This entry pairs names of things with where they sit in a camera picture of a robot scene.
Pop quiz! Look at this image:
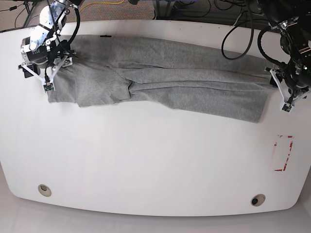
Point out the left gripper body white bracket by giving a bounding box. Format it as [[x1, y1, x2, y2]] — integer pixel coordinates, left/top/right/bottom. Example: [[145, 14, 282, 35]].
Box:
[[264, 67, 311, 113]]

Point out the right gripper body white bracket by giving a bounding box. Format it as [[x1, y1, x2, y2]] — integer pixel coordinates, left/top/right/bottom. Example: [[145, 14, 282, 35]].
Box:
[[18, 56, 73, 92]]

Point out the grey t-shirt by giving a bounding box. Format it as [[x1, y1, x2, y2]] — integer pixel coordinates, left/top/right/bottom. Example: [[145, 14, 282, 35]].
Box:
[[48, 35, 274, 123]]

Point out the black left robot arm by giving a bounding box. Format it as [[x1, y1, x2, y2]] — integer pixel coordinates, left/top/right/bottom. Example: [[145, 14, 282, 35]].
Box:
[[257, 0, 311, 113]]

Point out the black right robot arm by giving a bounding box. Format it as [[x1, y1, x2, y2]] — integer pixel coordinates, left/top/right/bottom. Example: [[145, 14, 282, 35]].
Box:
[[18, 0, 83, 92]]

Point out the red tape rectangle marking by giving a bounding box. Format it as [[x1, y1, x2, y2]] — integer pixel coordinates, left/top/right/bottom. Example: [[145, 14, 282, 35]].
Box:
[[272, 135, 294, 172]]

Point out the black tripod stand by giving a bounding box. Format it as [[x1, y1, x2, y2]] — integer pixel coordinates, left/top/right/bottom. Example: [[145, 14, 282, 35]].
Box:
[[14, 0, 39, 29]]

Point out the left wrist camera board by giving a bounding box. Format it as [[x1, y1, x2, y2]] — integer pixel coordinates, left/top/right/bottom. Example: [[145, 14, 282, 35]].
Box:
[[282, 104, 292, 113]]

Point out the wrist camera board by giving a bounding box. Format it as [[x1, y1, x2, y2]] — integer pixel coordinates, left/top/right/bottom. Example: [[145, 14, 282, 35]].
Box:
[[43, 83, 54, 93], [282, 104, 292, 113]]

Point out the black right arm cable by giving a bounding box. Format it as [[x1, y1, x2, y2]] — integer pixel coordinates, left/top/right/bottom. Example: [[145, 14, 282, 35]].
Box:
[[43, 0, 82, 73]]

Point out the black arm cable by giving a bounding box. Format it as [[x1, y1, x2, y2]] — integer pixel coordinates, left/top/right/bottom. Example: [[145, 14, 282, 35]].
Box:
[[221, 0, 285, 68], [43, 0, 82, 73]]

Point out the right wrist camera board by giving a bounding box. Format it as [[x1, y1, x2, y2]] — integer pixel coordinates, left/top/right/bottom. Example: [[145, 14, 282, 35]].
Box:
[[43, 83, 54, 93]]

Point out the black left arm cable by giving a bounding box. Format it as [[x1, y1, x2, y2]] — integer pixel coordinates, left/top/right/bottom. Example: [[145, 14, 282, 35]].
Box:
[[221, 0, 285, 68]]

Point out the yellow cable on floor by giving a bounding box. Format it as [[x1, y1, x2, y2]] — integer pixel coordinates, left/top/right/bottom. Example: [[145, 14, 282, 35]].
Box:
[[81, 1, 124, 12]]

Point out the right table cable grommet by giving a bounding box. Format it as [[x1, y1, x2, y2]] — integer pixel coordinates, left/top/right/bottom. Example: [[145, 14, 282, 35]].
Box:
[[251, 194, 266, 207]]

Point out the table cable grommet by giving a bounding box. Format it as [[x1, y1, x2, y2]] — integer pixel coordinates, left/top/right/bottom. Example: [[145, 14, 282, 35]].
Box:
[[38, 184, 52, 197], [251, 194, 266, 207]]

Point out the left table cable grommet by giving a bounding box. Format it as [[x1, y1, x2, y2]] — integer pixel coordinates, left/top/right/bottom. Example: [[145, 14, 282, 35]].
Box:
[[38, 184, 52, 197]]

